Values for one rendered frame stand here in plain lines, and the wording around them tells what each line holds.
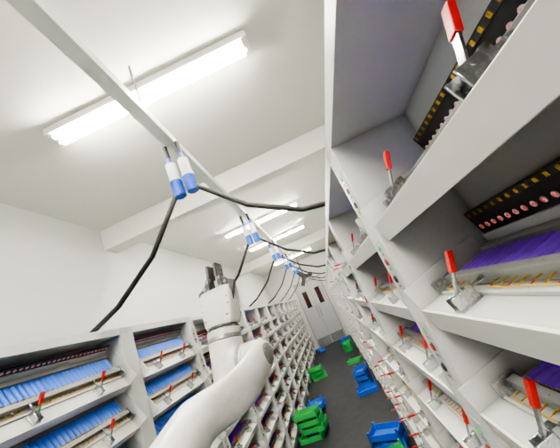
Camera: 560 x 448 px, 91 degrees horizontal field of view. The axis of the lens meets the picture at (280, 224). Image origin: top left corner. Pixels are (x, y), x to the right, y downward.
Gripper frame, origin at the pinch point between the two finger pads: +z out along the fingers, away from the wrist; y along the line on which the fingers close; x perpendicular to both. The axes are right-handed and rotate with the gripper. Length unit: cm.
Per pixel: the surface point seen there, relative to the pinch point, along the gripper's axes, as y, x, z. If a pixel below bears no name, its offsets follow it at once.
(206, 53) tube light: 6, -18, 129
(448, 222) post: 58, -7, -11
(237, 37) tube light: 24, -22, 131
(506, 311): 54, 17, -30
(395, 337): 30, -77, -29
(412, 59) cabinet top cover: 64, 16, 14
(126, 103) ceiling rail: -25, 8, 87
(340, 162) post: 43.9, 0.9, 11.5
